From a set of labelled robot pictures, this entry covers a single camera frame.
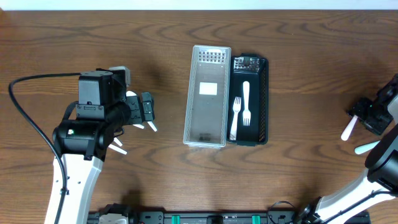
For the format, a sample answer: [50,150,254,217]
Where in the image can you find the mint green plastic fork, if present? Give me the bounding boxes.
[354,141,379,154]

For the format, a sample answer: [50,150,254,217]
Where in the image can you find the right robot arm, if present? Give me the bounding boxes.
[293,76,397,224]

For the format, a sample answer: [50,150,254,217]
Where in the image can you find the white perforated plastic basket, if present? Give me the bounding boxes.
[183,45,231,149]

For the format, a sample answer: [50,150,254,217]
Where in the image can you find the dark green perforated basket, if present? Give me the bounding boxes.
[227,53,269,146]

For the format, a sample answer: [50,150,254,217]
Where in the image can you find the white plastic spoon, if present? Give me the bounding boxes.
[340,115,358,141]
[108,144,127,155]
[147,121,157,132]
[133,124,145,129]
[114,138,123,147]

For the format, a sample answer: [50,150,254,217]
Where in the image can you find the white plastic fork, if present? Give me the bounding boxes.
[243,81,251,126]
[229,96,241,141]

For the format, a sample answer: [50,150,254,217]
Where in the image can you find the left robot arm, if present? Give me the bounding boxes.
[45,66,155,223]

